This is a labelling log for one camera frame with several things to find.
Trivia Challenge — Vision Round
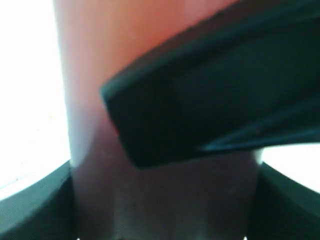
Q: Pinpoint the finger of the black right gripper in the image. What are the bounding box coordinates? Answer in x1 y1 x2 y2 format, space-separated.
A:
100 0 320 169

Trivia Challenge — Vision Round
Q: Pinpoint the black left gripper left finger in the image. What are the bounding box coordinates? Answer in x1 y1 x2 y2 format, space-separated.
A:
0 162 78 240

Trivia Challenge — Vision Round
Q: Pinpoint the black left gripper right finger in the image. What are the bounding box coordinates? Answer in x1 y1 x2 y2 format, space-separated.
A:
246 163 320 240

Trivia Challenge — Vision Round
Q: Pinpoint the red sauce squeeze bottle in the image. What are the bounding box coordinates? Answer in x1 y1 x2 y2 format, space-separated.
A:
53 0 261 240

